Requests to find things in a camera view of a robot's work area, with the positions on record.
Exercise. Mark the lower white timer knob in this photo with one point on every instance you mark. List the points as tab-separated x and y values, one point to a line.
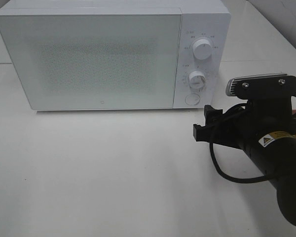
196	80

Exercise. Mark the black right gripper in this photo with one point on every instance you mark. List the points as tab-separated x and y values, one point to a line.
258	125

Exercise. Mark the upper white power knob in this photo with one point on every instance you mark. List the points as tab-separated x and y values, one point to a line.
202	48

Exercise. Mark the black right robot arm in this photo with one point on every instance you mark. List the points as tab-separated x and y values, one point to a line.
278	168

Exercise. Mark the round white door button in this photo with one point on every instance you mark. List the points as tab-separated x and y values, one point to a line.
192	100

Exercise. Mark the white microwave door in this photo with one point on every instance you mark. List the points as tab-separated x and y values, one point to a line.
94	58

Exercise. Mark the white microwave oven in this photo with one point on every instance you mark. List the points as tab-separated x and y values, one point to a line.
200	18

